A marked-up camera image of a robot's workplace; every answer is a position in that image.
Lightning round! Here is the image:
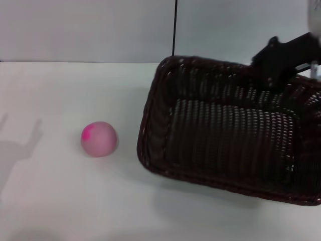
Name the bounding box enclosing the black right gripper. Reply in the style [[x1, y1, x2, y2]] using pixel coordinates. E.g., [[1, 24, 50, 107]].
[[251, 32, 321, 90]]

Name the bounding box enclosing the dark brown wicker basket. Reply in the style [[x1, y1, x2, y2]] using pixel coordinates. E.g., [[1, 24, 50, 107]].
[[136, 55, 321, 206]]

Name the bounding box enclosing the pink ball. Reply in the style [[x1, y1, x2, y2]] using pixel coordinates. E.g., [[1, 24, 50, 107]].
[[80, 121, 118, 158]]

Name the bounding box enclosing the black vertical wall cable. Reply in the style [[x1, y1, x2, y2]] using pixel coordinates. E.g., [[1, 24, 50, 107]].
[[171, 0, 179, 56]]

